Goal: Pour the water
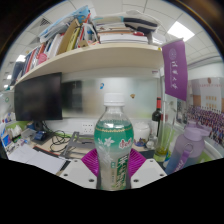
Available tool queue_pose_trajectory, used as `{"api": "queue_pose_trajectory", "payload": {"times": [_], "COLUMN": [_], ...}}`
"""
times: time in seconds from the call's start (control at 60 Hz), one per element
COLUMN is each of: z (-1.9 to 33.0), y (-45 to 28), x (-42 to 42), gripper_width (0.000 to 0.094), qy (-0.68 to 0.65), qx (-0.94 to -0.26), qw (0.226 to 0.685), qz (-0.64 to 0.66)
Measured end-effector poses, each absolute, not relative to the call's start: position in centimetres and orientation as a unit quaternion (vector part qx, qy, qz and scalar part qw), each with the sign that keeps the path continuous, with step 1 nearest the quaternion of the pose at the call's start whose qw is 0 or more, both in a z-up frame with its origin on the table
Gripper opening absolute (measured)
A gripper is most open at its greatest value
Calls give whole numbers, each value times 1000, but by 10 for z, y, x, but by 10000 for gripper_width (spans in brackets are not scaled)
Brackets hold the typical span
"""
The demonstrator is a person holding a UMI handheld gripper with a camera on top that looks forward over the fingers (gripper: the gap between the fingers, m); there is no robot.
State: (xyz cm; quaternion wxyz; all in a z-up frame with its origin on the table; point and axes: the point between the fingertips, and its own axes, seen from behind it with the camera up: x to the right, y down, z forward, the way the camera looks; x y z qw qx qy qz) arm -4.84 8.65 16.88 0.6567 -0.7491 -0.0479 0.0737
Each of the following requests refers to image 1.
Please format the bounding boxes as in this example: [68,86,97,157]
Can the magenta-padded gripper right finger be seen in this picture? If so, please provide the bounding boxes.
[128,148,168,190]

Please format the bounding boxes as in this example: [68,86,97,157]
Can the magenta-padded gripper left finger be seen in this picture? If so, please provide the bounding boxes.
[59,148,101,190]

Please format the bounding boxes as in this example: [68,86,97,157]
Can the green-labelled clear drink bottle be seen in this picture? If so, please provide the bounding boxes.
[93,92,135,191]

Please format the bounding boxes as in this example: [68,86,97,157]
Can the purple water bottle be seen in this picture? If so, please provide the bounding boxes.
[164,121,212,176]

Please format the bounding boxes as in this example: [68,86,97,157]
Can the grey metal laptop stand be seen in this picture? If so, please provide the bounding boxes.
[59,130,98,159]

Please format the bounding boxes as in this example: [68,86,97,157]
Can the green glass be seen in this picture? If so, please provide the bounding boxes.
[153,116,176,163]

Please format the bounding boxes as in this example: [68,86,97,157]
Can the white paper sheet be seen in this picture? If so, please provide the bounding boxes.
[8,143,68,175]

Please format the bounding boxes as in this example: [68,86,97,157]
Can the white jar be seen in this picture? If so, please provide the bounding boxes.
[133,121,152,148]

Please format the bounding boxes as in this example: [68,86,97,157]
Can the small blue black box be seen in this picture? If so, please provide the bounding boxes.
[33,129,48,142]

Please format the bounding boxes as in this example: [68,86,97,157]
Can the dark wine bottle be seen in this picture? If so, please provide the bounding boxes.
[151,97,163,133]

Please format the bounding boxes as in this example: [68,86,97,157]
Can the blue tissue box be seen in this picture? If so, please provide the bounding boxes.
[0,124,14,149]

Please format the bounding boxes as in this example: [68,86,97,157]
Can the group photo poster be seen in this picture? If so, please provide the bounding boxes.
[176,78,224,148]

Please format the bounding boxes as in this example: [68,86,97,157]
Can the black computer monitor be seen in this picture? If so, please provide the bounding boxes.
[13,72,64,122]

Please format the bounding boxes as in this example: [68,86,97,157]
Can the purple hanging banner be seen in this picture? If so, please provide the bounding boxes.
[161,39,189,102]

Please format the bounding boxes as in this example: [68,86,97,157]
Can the shelf unit with books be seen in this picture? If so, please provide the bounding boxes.
[9,4,168,88]

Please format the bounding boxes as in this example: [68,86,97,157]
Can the ceiling lights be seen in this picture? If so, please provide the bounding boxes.
[3,20,196,81]

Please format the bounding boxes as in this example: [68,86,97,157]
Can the black cables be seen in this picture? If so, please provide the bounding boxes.
[41,121,73,154]

